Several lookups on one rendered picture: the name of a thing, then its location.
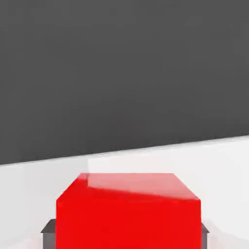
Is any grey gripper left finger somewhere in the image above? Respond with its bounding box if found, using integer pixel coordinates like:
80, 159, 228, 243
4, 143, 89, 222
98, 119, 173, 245
25, 218, 57, 249

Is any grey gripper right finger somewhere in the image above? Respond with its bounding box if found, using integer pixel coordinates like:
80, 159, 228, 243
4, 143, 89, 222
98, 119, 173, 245
200, 223, 226, 249

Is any small red cube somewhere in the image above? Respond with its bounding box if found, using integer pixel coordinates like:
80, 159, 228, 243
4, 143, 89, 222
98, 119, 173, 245
55, 172, 202, 249

